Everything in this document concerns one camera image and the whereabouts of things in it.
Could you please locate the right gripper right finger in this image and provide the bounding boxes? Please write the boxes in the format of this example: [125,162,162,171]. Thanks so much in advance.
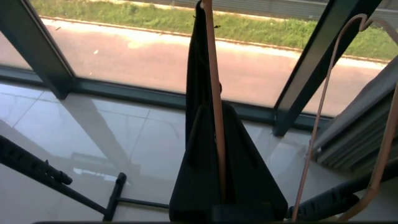
[223,103,289,222]

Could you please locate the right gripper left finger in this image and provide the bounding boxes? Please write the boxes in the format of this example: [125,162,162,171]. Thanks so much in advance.
[169,101,224,222]

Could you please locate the pink clothes hanger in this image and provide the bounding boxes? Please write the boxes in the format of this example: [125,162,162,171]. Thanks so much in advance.
[200,0,227,205]
[291,13,398,222]

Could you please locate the black clothes rack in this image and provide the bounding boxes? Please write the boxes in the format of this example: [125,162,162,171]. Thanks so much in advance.
[0,133,398,222]

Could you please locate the beige curtain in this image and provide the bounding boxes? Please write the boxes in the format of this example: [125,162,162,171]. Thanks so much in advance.
[310,55,398,178]

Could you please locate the window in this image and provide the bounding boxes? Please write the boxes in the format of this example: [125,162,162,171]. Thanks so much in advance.
[0,0,398,138]

